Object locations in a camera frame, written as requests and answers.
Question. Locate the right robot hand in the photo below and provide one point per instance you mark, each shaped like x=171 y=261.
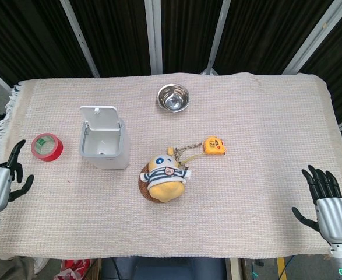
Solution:
x=332 y=216

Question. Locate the white lidded bin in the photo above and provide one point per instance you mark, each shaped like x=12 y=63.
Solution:
x=105 y=143

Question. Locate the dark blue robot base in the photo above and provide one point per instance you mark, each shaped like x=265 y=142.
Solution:
x=165 y=268

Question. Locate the red tape roll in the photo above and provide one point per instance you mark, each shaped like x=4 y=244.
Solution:
x=47 y=146

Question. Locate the beige woven tablecloth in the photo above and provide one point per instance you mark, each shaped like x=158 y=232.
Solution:
x=232 y=204

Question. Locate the red white plastic bag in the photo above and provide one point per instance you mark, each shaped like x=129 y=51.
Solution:
x=71 y=268

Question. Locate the yellow tape measure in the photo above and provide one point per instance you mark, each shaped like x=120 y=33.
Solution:
x=214 y=146

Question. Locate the brown woven coaster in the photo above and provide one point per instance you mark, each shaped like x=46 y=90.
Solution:
x=144 y=186

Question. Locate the yellow plush toy striped shirt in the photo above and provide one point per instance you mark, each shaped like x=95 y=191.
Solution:
x=165 y=178

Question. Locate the stainless steel bowl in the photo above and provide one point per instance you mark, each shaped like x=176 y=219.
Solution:
x=173 y=97

